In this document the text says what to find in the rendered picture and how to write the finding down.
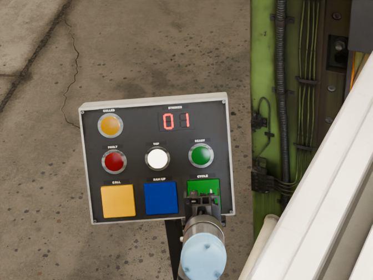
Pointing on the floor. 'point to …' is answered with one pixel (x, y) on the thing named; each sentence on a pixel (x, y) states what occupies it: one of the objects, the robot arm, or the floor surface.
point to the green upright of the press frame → (328, 98)
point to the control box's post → (174, 243)
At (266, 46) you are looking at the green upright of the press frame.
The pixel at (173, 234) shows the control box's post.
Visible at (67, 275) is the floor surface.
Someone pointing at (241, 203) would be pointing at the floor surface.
